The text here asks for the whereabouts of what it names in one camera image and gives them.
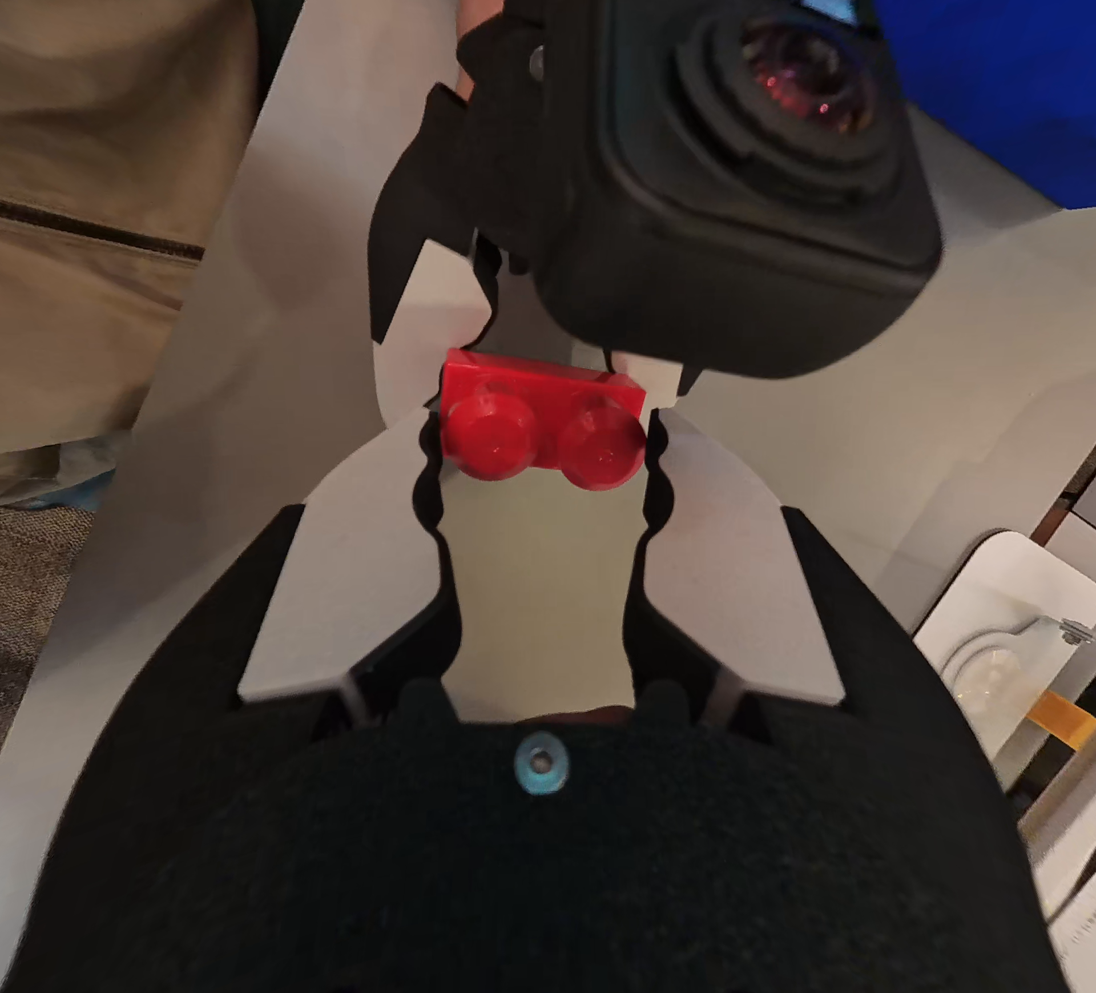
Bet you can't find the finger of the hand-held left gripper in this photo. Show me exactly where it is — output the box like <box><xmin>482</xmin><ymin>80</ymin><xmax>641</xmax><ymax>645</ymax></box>
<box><xmin>373</xmin><ymin>238</ymin><xmax>498</xmax><ymax>433</ymax></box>
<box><xmin>610</xmin><ymin>351</ymin><xmax>703</xmax><ymax>412</ymax></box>

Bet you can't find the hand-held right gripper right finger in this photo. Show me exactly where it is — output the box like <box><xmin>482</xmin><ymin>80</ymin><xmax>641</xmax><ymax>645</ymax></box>
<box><xmin>623</xmin><ymin>408</ymin><xmax>849</xmax><ymax>729</ymax></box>

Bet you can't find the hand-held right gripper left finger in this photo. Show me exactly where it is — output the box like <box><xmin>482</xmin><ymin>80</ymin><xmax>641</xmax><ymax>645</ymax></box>
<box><xmin>236</xmin><ymin>409</ymin><xmax>464</xmax><ymax>724</ymax></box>

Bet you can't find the red two-stud block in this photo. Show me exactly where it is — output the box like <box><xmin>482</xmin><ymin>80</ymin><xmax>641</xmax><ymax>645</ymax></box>
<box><xmin>438</xmin><ymin>348</ymin><xmax>648</xmax><ymax>491</ymax></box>

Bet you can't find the white document stand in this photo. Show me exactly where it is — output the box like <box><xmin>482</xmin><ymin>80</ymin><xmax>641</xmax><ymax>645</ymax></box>
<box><xmin>912</xmin><ymin>529</ymin><xmax>1096</xmax><ymax>806</ymax></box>

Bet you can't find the orange plastic piece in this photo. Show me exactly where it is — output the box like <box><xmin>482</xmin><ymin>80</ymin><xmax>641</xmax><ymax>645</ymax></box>
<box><xmin>1027</xmin><ymin>689</ymin><xmax>1096</xmax><ymax>750</ymax></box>

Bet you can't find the blue plastic bin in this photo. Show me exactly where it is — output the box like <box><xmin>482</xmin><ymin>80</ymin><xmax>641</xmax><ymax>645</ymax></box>
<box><xmin>843</xmin><ymin>0</ymin><xmax>1096</xmax><ymax>210</ymax></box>

